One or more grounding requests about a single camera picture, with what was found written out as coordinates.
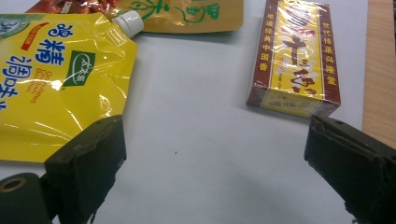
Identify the white table mat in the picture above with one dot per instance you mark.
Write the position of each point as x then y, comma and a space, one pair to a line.
202, 109

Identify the white board with wooden frame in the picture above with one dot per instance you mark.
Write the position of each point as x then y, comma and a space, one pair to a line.
379, 77

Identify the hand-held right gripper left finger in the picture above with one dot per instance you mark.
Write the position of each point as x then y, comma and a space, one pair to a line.
84, 168

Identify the yellow spout pouch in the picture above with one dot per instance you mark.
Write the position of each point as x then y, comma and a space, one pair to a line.
62, 102

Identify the yellow maroon spice box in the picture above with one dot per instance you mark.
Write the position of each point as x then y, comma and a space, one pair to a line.
295, 62

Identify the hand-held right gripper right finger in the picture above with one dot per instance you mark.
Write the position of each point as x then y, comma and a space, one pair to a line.
355, 168

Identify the red green seasoning packet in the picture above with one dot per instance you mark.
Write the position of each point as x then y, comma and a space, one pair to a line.
186, 21

